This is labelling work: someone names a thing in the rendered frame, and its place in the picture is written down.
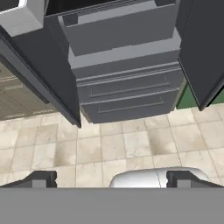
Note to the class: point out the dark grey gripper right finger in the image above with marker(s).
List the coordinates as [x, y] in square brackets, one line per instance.
[178, 178]

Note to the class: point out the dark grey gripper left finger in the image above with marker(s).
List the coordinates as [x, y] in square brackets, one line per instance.
[43, 178]

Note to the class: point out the grey fridge drawer front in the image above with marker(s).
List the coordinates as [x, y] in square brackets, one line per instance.
[128, 87]
[131, 109]

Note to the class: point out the dark grey fridge door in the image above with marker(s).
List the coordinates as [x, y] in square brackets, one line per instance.
[43, 73]
[201, 49]

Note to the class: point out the dark grey fridge body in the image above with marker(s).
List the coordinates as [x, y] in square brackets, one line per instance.
[125, 62]

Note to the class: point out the grey fridge inner shelf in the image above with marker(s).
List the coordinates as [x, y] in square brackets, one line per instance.
[122, 32]

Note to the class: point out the white rounded object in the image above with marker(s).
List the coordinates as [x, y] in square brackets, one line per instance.
[137, 178]

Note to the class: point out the green cabinet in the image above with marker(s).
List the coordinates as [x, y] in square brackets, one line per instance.
[186, 99]

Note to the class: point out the beige cupboard run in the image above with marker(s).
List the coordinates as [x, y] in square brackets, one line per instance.
[17, 99]

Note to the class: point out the light grey door bin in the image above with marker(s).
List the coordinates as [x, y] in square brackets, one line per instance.
[23, 17]

